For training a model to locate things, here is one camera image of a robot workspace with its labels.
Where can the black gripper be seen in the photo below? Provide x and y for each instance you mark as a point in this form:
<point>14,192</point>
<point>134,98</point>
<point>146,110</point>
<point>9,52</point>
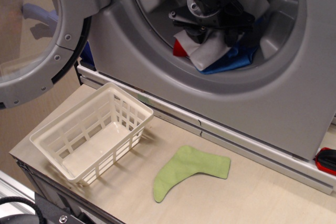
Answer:
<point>232,19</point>

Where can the white felt cloth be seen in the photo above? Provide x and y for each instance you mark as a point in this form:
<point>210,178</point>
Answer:
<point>192,48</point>

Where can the blue felt cloth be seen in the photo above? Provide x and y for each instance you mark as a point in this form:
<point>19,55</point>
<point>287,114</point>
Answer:
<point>215,58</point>

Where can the red felt cloth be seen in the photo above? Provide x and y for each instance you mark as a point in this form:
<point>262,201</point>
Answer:
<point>178,50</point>

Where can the white plastic laundry basket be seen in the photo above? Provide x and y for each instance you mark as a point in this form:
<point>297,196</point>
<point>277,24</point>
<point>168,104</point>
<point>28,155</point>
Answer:
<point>83,142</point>

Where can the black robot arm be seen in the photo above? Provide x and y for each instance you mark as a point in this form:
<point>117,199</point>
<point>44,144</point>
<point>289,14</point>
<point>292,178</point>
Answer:
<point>207,6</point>

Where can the grey toy washing machine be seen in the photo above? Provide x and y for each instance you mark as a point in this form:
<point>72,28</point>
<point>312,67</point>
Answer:
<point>285,98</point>

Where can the green felt sock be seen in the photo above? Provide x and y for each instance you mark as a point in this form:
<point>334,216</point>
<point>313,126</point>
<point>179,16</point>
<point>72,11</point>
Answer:
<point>186,162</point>

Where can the red and black tool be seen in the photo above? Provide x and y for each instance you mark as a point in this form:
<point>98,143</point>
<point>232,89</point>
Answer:
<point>325,160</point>

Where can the grey round washer door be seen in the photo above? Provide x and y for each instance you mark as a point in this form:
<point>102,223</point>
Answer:
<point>34,56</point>

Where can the blue plastic handle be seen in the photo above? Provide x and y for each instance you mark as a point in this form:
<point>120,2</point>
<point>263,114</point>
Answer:
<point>31,11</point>

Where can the black metal bracket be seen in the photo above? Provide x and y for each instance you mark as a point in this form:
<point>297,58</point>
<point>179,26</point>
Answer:
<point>54,214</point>

